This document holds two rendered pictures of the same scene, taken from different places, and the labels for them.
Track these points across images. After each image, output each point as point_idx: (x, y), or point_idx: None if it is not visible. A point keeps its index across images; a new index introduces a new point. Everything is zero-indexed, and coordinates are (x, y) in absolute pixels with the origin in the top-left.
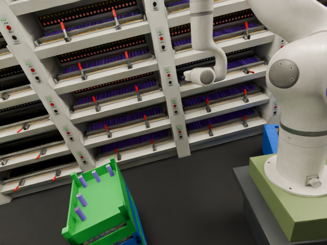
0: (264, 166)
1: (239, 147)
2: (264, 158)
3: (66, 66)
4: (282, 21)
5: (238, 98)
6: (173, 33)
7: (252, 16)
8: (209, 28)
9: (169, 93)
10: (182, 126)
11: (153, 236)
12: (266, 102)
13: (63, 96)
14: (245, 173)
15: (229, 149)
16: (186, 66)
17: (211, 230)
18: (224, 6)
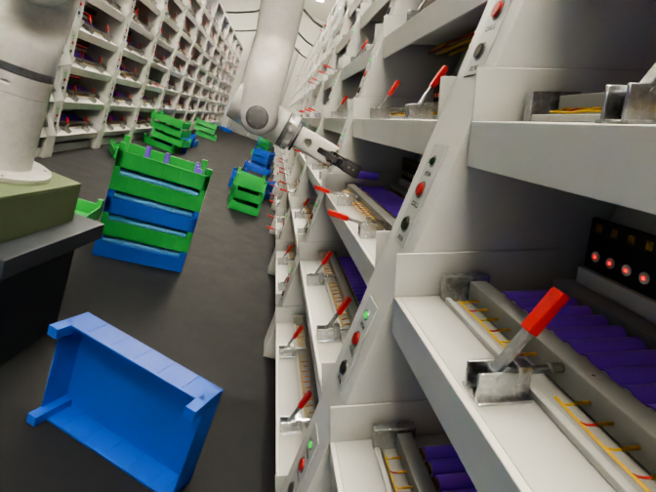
0: (43, 166)
1: (234, 438)
2: (59, 182)
3: None
4: None
5: (343, 323)
6: (436, 96)
7: None
8: (261, 11)
9: (323, 184)
10: (293, 272)
11: (122, 265)
12: None
13: (333, 139)
14: (77, 220)
15: (237, 415)
16: (409, 182)
17: (70, 294)
18: (424, 12)
